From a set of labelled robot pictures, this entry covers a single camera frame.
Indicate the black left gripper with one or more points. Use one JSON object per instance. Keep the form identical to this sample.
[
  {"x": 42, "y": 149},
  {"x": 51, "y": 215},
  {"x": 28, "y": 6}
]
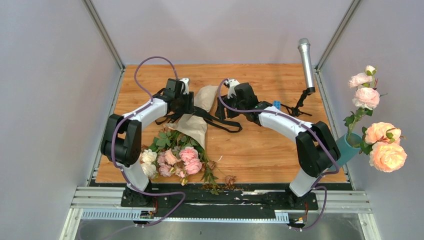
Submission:
[{"x": 190, "y": 99}]

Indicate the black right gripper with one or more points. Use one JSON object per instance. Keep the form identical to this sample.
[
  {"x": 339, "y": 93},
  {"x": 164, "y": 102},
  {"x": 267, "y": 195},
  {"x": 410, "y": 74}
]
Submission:
[{"x": 220, "y": 112}]

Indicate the brown kraft wrapping paper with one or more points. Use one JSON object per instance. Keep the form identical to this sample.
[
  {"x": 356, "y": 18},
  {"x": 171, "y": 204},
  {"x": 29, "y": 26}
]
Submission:
[{"x": 195, "y": 126}]

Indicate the rose bouquet with green leaves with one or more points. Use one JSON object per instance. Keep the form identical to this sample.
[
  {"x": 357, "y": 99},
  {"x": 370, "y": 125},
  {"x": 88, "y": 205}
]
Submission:
[{"x": 173, "y": 153}]

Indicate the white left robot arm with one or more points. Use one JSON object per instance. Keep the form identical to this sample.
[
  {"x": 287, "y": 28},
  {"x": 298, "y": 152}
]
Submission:
[{"x": 122, "y": 138}]

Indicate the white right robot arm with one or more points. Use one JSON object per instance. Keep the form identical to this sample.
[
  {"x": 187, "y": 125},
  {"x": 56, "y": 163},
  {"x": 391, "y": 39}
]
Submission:
[{"x": 317, "y": 150}]

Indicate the teal ceramic vase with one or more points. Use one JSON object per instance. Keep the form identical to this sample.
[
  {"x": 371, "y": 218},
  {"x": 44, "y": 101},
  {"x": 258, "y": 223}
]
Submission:
[{"x": 348, "y": 147}]

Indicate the peach roses in vase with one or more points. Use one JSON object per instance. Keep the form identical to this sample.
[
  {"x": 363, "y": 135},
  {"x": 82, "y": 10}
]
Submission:
[{"x": 381, "y": 141}]

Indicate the blue toy brick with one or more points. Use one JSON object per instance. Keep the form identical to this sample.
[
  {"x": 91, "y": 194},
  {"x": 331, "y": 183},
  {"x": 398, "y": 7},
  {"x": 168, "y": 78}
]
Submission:
[{"x": 277, "y": 104}]

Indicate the dried brown rose head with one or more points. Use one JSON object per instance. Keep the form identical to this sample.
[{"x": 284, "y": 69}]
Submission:
[{"x": 230, "y": 180}]

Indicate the silver microphone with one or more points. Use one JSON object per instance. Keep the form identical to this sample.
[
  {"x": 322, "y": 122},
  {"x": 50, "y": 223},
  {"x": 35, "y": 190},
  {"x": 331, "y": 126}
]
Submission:
[{"x": 304, "y": 50}]

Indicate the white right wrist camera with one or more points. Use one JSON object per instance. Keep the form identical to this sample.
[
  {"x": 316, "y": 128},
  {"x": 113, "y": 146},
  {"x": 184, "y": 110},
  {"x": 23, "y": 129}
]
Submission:
[{"x": 231, "y": 83}]

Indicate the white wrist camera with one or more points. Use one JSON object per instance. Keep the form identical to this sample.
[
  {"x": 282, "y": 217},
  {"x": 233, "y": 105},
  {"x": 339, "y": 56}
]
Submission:
[
  {"x": 185, "y": 85},
  {"x": 231, "y": 83}
]

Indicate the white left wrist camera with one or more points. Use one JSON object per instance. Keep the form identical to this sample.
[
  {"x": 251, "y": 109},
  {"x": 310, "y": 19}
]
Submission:
[{"x": 185, "y": 85}]

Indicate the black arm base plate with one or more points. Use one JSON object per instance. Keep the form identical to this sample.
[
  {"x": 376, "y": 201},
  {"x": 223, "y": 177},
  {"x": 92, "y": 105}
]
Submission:
[{"x": 242, "y": 200}]

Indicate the white slotted cable duct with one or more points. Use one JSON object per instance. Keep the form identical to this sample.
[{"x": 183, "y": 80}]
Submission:
[{"x": 143, "y": 215}]

